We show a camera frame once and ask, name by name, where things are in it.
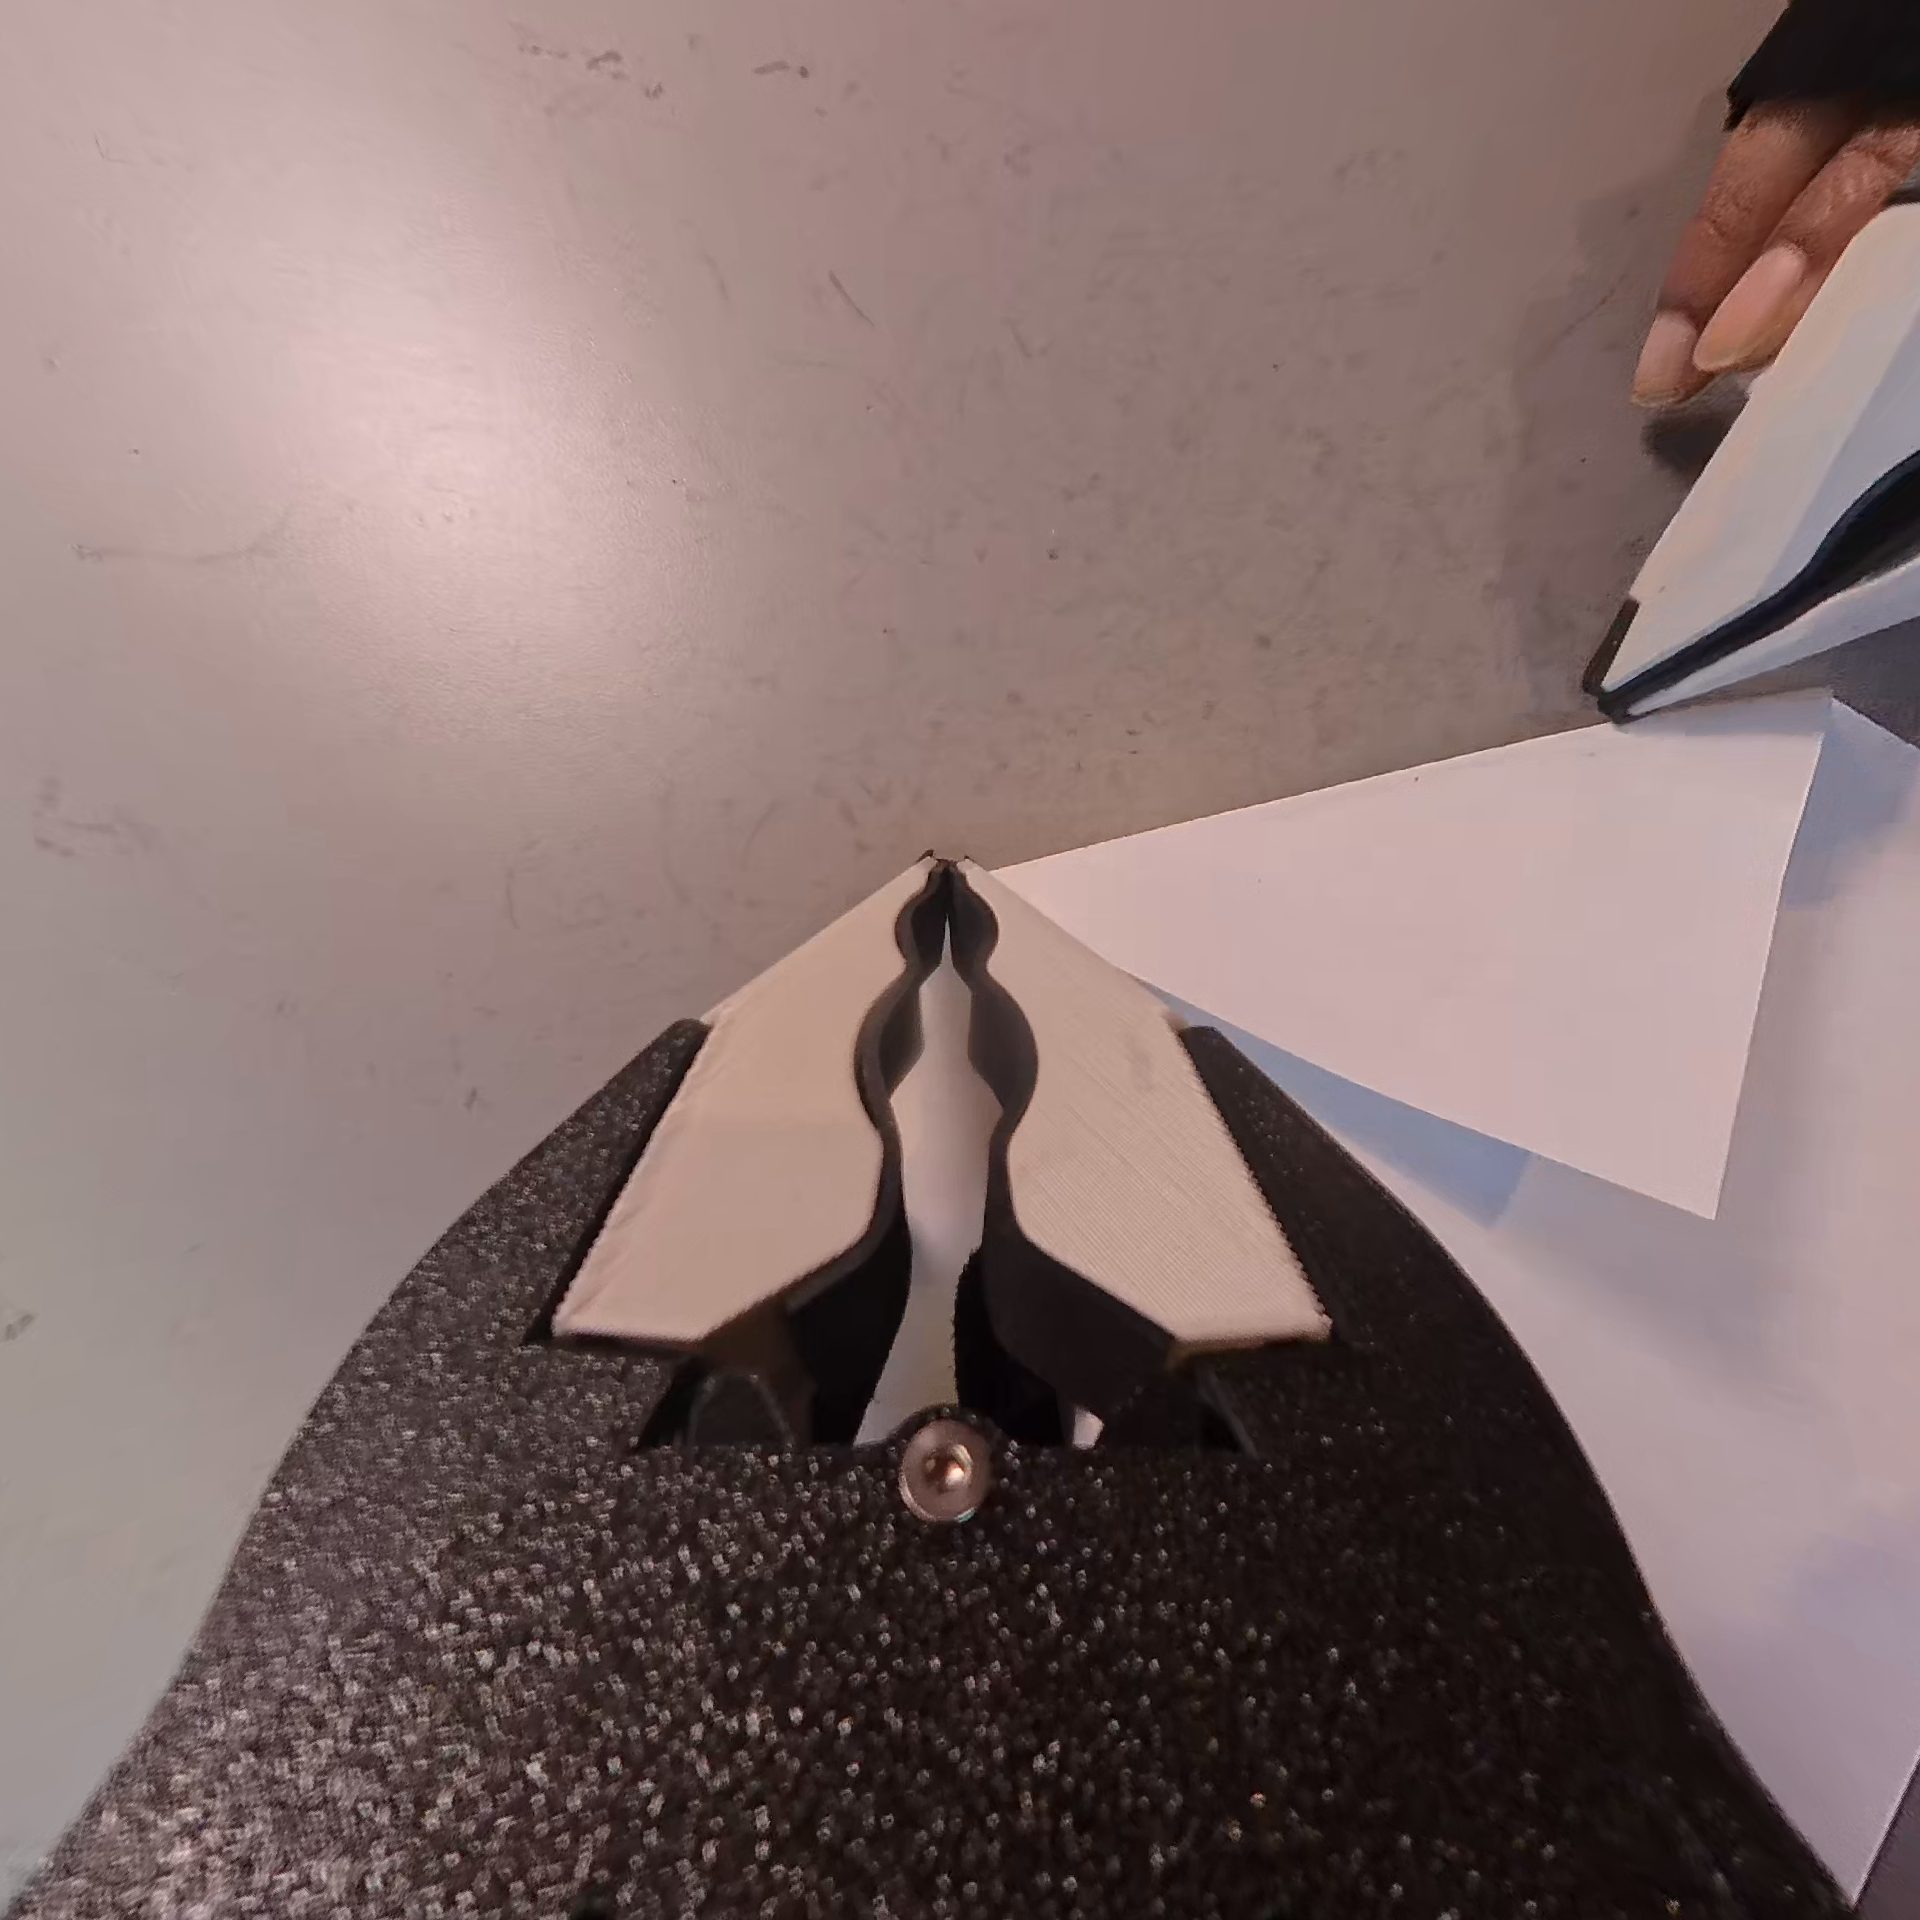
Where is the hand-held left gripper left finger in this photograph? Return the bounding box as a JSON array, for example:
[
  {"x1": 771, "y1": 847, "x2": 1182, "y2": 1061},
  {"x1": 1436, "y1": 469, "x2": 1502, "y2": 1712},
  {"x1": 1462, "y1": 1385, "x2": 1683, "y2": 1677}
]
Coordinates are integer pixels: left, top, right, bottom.
[{"x1": 548, "y1": 857, "x2": 962, "y2": 1445}]

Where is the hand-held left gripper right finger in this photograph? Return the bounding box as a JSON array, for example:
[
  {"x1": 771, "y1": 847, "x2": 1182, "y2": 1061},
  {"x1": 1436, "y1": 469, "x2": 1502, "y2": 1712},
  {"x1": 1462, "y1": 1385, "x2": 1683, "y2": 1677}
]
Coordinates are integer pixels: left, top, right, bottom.
[{"x1": 948, "y1": 863, "x2": 1338, "y2": 1448}]

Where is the white paper sheet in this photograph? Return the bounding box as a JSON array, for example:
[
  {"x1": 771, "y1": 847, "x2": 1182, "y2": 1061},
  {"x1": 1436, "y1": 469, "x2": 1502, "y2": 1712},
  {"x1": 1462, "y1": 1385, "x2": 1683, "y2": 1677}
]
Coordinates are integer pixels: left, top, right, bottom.
[{"x1": 855, "y1": 688, "x2": 1920, "y2": 1900}]

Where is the person's right hand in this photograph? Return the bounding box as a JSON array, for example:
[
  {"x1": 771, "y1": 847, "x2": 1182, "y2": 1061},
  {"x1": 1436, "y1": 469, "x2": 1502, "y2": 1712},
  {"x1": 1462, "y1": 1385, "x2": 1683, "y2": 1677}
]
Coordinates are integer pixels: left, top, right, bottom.
[{"x1": 1631, "y1": 89, "x2": 1920, "y2": 408}]

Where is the grey desk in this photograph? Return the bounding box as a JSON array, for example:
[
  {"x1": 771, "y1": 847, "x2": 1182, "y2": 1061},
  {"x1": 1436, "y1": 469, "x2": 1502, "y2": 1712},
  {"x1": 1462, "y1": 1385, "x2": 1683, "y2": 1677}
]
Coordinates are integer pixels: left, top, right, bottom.
[{"x1": 0, "y1": 0, "x2": 1920, "y2": 1920}]

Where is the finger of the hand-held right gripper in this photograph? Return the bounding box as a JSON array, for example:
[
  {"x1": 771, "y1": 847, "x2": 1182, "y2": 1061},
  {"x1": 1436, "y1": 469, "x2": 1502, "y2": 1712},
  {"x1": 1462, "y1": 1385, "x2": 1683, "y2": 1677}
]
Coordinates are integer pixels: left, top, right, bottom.
[
  {"x1": 1603, "y1": 509, "x2": 1920, "y2": 725},
  {"x1": 1584, "y1": 199, "x2": 1920, "y2": 703}
]

